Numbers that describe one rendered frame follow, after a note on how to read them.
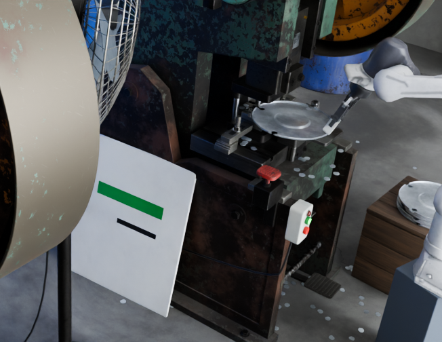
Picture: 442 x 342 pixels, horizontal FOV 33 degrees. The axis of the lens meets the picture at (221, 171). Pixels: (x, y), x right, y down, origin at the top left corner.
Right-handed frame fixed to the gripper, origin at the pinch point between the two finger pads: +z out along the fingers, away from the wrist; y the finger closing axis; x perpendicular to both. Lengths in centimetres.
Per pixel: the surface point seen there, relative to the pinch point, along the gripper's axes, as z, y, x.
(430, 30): 84, 332, 23
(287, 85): -3.1, -4.3, 19.7
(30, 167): -50, -148, 16
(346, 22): -16.1, 34.6, 23.1
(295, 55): -9.3, 3.8, 25.1
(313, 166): 18.1, 0.2, -4.2
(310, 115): 8.1, 8.5, 8.9
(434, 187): 27, 60, -43
